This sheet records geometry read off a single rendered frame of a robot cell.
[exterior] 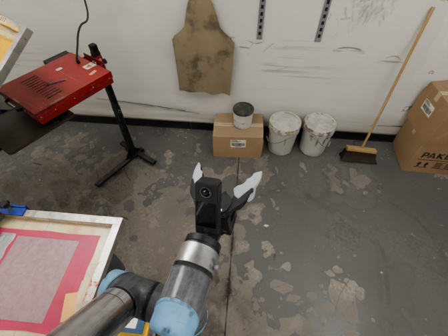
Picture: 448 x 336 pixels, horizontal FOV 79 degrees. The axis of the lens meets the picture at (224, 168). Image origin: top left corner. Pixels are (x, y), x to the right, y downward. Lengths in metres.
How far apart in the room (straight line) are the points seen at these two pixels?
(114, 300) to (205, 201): 0.23
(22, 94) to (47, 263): 1.15
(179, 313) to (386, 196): 2.68
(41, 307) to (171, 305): 1.00
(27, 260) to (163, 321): 1.14
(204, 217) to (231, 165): 2.30
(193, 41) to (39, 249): 1.88
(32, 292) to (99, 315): 0.96
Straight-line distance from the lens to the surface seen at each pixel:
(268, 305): 2.24
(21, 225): 1.67
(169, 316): 0.48
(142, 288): 0.61
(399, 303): 2.56
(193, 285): 0.49
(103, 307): 0.54
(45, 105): 2.03
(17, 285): 1.53
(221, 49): 2.56
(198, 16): 2.48
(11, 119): 2.34
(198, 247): 0.51
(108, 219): 1.44
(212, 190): 0.49
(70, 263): 1.45
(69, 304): 1.38
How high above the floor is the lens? 2.16
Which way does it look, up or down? 51 degrees down
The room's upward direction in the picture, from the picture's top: straight up
